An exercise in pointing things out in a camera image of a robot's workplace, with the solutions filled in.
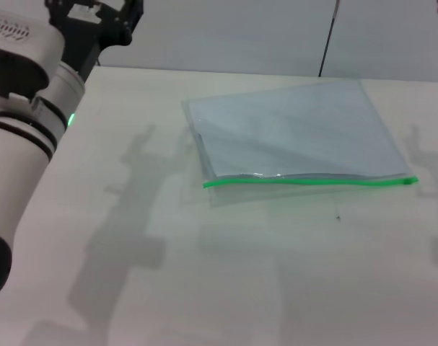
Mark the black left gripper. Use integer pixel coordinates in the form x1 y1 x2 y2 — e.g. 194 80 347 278
45 0 144 82

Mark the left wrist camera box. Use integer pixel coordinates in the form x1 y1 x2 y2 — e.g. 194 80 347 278
0 14 66 98

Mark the transparent green-zip document bag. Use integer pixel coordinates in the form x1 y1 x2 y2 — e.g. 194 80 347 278
181 79 420 210

